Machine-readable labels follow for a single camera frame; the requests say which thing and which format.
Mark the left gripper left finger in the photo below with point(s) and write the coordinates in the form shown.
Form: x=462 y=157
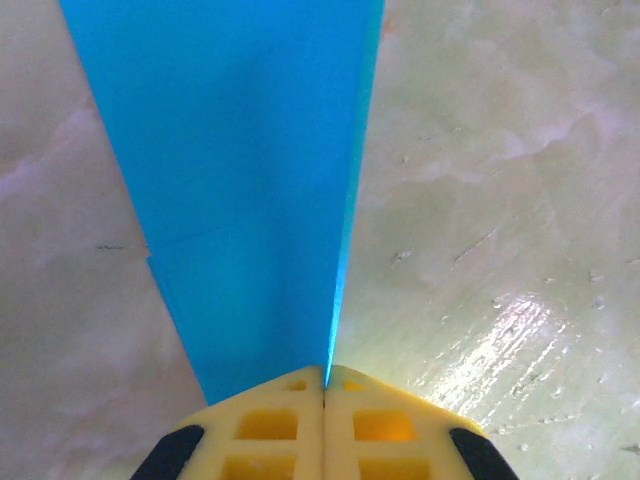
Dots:
x=280 y=400

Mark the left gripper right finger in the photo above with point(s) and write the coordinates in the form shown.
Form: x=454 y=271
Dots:
x=435 y=425

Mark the teal cloth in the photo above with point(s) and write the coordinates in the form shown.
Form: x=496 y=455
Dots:
x=225 y=150

